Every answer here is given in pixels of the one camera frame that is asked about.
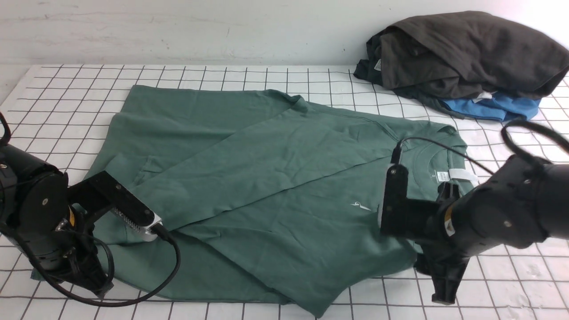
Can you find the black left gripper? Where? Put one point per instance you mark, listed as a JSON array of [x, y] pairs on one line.
[[68, 252]]

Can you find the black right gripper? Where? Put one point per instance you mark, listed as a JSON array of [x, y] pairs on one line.
[[452, 229]]

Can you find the green long-sleeved shirt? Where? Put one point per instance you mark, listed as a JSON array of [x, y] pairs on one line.
[[271, 198]]

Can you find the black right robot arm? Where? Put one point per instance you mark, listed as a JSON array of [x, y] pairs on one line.
[[522, 203]]

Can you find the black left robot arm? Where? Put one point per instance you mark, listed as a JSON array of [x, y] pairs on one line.
[[39, 219]]

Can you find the white grid-pattern table cloth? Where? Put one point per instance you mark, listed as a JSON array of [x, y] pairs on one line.
[[60, 113]]

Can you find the blue garment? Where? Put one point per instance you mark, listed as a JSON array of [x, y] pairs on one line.
[[496, 107]]

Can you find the dark green garment under pile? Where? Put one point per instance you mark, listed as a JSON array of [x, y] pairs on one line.
[[368, 69]]

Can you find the dark grey-brown garment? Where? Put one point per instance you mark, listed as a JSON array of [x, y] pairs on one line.
[[463, 54]]

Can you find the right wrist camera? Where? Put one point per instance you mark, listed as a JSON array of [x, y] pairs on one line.
[[400, 216]]

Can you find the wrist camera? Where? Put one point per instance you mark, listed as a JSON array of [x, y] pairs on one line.
[[102, 193], [400, 216]]

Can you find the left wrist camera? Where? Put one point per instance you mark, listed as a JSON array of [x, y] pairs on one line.
[[102, 193]]

